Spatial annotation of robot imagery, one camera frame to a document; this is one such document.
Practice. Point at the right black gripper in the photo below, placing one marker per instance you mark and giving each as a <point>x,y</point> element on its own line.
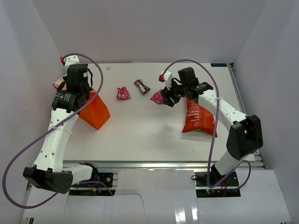
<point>167,101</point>

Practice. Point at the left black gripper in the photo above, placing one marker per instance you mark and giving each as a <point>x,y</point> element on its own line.
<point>89,88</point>

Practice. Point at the red chips bag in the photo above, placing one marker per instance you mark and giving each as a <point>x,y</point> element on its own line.
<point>198,118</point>

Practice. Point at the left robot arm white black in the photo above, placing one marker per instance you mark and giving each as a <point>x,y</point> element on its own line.
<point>47,170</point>

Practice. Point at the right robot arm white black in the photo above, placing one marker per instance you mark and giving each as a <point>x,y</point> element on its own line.
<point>244,131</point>

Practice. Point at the orange paper bag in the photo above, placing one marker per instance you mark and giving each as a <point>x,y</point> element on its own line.
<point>96,114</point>

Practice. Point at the pink snack packet right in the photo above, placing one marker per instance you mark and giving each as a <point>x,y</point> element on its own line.
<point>157,97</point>

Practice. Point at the pink snack packet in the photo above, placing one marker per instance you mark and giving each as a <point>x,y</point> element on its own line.
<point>123,93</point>
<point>157,97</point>

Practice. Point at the brown chocolate wrapper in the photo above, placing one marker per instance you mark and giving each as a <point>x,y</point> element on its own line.
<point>141,86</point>

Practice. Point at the pink snack packet left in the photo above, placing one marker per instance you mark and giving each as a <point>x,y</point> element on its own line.
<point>123,93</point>

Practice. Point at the blue table label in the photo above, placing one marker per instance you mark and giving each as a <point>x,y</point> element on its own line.
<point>218,64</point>

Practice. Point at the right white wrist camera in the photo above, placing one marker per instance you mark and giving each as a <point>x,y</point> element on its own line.
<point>166,77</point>

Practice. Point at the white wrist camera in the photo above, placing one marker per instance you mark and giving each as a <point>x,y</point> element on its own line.
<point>70,60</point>
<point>166,77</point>

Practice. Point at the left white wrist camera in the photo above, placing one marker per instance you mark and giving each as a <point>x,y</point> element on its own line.
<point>70,60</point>

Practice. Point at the aluminium front rail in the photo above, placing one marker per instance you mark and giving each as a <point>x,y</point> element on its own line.
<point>149,164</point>

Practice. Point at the aluminium rail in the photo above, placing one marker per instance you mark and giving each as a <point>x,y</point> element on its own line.
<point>149,164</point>
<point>258,163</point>

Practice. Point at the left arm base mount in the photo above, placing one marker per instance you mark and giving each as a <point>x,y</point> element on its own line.
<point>101,184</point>

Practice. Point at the aluminium right side rail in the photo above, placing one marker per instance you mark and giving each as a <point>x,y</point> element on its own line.
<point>258,163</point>

